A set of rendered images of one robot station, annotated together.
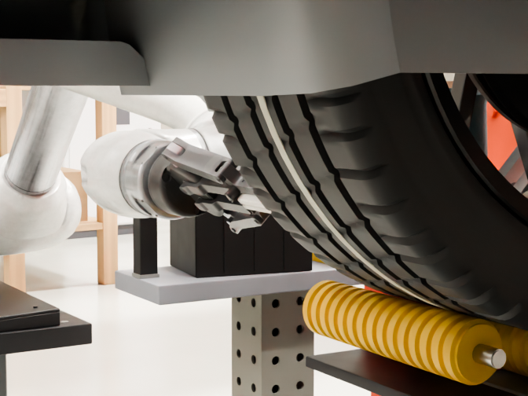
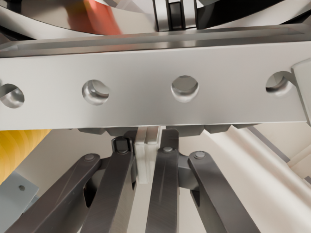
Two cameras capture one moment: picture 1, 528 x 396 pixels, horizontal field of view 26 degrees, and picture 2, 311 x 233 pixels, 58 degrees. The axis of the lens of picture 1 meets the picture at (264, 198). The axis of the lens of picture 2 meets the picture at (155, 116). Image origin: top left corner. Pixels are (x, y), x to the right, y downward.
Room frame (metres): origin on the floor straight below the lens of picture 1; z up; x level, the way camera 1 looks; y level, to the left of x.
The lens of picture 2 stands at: (1.28, 0.04, 0.72)
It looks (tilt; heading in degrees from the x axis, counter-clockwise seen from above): 21 degrees down; 197
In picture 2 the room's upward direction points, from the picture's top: 44 degrees clockwise
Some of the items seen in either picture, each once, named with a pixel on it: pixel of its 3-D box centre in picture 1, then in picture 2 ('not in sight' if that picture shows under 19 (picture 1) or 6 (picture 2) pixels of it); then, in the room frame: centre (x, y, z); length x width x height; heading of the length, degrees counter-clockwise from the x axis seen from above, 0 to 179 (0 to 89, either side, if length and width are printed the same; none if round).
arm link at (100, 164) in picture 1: (138, 172); not in sight; (1.40, 0.15, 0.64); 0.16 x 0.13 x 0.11; 30
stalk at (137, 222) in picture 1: (144, 210); not in sight; (1.75, 0.18, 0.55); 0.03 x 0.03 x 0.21; 30
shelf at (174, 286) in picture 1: (256, 276); not in sight; (1.85, 0.01, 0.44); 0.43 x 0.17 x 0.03; 120
